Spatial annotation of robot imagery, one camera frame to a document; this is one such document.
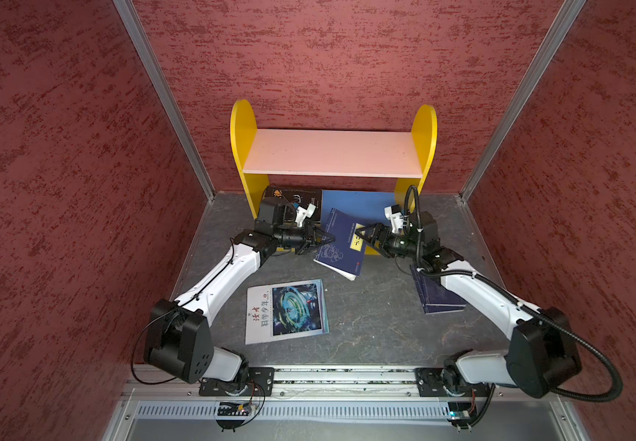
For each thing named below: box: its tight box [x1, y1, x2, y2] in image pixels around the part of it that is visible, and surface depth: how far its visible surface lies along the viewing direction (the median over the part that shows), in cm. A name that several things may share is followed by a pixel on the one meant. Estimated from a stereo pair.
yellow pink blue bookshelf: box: [230, 99, 438, 256], surface depth 77 cm
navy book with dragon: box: [312, 207, 367, 282], surface depth 75 cm
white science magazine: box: [245, 279, 330, 346], surface depth 89 cm
